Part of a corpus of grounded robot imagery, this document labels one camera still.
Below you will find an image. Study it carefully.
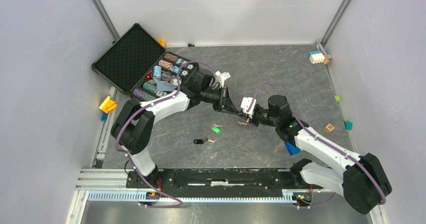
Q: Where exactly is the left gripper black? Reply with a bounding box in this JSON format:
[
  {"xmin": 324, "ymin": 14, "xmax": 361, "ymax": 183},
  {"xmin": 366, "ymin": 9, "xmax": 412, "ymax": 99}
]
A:
[{"xmin": 200, "ymin": 85, "xmax": 238, "ymax": 115}]

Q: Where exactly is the keyring with bunch of keys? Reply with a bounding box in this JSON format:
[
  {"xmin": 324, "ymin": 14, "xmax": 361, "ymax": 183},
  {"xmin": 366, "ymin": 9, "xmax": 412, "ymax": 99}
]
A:
[{"xmin": 237, "ymin": 121, "xmax": 249, "ymax": 128}]

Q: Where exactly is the key with green tag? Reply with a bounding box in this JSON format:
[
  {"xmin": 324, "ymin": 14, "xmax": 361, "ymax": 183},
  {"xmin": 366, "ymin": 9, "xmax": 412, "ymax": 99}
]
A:
[{"xmin": 211, "ymin": 124, "xmax": 223, "ymax": 134}]

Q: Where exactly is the key with black tag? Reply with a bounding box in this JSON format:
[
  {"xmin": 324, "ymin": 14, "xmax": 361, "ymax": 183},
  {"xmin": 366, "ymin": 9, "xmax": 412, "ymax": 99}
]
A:
[{"xmin": 193, "ymin": 138, "xmax": 215, "ymax": 145}]

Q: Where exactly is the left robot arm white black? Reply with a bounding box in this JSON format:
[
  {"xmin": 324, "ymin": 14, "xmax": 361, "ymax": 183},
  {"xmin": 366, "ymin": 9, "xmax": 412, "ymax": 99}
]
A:
[{"xmin": 111, "ymin": 68, "xmax": 238, "ymax": 188}]

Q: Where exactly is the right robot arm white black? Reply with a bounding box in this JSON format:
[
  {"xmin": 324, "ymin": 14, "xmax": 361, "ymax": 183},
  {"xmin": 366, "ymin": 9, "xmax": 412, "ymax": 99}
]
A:
[{"xmin": 241, "ymin": 95, "xmax": 392, "ymax": 214}]

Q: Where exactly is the wooden letter cube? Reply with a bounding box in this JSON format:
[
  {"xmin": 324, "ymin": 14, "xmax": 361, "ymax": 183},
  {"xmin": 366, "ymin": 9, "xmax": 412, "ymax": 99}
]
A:
[{"xmin": 323, "ymin": 124, "xmax": 335, "ymax": 134}]

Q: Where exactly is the blue card in case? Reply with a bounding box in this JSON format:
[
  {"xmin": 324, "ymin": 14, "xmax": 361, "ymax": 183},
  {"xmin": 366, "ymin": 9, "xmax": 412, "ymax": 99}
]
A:
[{"xmin": 156, "ymin": 80, "xmax": 176, "ymax": 92}]

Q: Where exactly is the small green cube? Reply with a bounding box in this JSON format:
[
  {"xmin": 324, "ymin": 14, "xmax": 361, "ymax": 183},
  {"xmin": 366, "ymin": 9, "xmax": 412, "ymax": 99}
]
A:
[{"xmin": 335, "ymin": 95, "xmax": 341, "ymax": 103}]

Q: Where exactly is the white blue toy brick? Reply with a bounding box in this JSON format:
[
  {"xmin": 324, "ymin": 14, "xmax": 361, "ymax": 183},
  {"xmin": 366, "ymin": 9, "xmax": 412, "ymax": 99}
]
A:
[{"xmin": 308, "ymin": 50, "xmax": 325, "ymax": 64}]

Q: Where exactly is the teal cube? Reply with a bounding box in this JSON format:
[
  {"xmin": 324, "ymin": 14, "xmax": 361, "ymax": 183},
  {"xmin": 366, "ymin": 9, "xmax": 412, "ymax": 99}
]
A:
[{"xmin": 344, "ymin": 120, "xmax": 353, "ymax": 131}]

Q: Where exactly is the orange block behind case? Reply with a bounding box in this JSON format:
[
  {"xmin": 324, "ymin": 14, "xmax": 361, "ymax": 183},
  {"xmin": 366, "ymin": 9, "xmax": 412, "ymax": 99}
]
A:
[{"xmin": 157, "ymin": 39, "xmax": 166, "ymax": 48}]

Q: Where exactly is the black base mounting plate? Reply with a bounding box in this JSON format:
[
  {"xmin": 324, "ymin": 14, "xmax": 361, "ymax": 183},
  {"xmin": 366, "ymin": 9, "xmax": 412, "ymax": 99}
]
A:
[{"xmin": 126, "ymin": 168, "xmax": 316, "ymax": 198}]

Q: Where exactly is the black poker chip case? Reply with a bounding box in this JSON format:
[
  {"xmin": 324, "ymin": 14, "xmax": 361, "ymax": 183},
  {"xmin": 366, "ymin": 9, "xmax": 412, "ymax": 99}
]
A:
[{"xmin": 91, "ymin": 23, "xmax": 189, "ymax": 97}]

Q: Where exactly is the yellow orange toy block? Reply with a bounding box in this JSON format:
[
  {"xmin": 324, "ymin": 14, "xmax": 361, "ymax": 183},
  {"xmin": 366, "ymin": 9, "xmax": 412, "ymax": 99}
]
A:
[{"xmin": 98, "ymin": 95, "xmax": 117, "ymax": 114}]

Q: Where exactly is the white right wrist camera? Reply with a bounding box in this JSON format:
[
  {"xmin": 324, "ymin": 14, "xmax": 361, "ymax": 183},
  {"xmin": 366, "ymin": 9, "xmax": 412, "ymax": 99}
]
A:
[{"xmin": 240, "ymin": 97, "xmax": 257, "ymax": 118}]

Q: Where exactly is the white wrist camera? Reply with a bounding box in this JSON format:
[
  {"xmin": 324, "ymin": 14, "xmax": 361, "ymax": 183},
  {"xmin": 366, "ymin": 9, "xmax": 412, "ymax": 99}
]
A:
[
  {"xmin": 240, "ymin": 97, "xmax": 257, "ymax": 118},
  {"xmin": 214, "ymin": 71, "xmax": 231, "ymax": 87}
]

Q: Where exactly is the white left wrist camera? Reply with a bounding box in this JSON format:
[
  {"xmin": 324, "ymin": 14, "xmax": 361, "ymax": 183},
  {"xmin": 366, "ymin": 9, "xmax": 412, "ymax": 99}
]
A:
[{"xmin": 214, "ymin": 71, "xmax": 231, "ymax": 87}]

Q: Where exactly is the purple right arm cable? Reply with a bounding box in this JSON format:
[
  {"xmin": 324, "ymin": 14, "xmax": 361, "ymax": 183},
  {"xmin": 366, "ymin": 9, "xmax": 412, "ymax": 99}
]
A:
[{"xmin": 251, "ymin": 81, "xmax": 387, "ymax": 210}]

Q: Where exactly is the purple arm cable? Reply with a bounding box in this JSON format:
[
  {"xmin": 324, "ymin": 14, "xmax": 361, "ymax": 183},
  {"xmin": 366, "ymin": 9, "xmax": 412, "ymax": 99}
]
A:
[
  {"xmin": 251, "ymin": 81, "xmax": 387, "ymax": 210},
  {"xmin": 115, "ymin": 61, "xmax": 219, "ymax": 209}
]

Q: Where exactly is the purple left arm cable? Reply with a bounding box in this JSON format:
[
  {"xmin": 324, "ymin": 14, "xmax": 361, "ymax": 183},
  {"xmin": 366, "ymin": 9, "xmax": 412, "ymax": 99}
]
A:
[{"xmin": 115, "ymin": 61, "xmax": 219, "ymax": 209}]

